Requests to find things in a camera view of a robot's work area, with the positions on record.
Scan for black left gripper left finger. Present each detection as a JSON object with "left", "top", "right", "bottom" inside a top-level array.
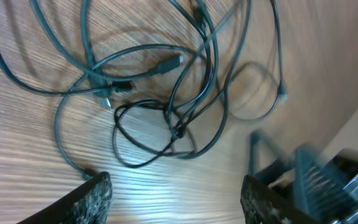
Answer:
[{"left": 18, "top": 172, "right": 112, "bottom": 224}]

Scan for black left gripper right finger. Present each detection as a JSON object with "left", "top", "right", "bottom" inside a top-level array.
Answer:
[{"left": 240, "top": 175, "right": 319, "bottom": 224}]

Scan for thick black cable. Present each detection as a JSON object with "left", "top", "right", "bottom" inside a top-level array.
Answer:
[{"left": 0, "top": 0, "right": 254, "bottom": 181}]

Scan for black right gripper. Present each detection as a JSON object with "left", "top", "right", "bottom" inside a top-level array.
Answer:
[{"left": 249, "top": 131, "right": 358, "bottom": 223}]

